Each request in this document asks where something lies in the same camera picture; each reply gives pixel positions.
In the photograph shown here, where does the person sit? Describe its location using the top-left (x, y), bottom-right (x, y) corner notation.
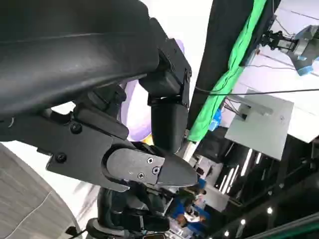
top-left (174, 188), bottom-right (208, 229)

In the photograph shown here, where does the black backdrop cloth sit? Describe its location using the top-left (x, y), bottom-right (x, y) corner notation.
top-left (186, 0), bottom-right (278, 130)

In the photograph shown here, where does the thin black workshop cable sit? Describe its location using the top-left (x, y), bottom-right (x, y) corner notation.
top-left (193, 86), bottom-right (319, 97)

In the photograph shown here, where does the lilac plate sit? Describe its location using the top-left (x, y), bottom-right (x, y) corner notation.
top-left (119, 38), bottom-right (186, 143)

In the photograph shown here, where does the green cloth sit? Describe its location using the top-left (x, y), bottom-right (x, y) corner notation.
top-left (186, 0), bottom-right (267, 143)

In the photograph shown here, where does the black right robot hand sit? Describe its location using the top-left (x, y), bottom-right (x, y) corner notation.
top-left (97, 185), bottom-right (180, 221)

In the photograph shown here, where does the black workshop monitor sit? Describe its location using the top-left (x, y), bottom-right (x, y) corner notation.
top-left (196, 129), bottom-right (235, 164)

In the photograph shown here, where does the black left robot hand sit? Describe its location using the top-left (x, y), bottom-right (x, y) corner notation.
top-left (0, 0), bottom-right (200, 194)

